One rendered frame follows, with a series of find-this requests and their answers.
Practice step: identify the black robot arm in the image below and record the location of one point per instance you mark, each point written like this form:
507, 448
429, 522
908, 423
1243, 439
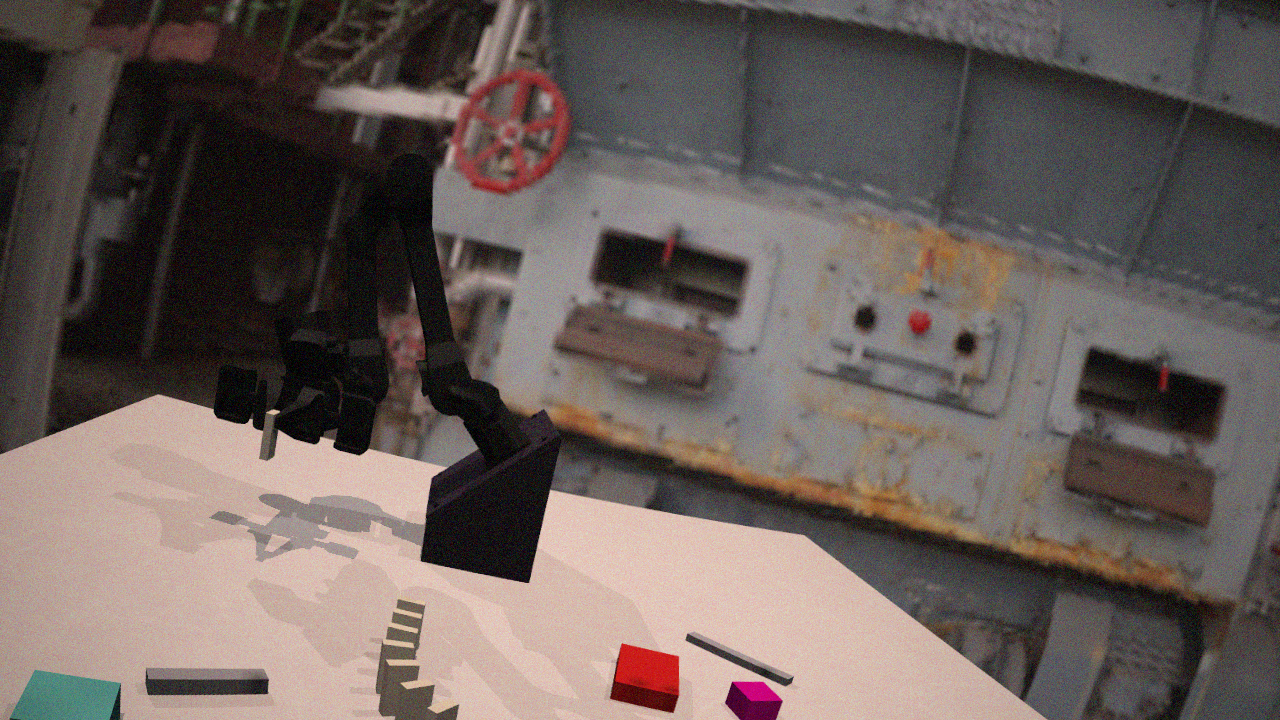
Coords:
311, 354

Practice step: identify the red rectangular block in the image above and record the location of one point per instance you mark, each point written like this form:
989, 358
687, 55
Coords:
646, 678

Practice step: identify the magenta cube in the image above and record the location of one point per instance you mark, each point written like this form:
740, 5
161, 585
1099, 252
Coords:
753, 701

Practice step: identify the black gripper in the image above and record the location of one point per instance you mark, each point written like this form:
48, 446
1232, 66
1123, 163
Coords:
304, 408

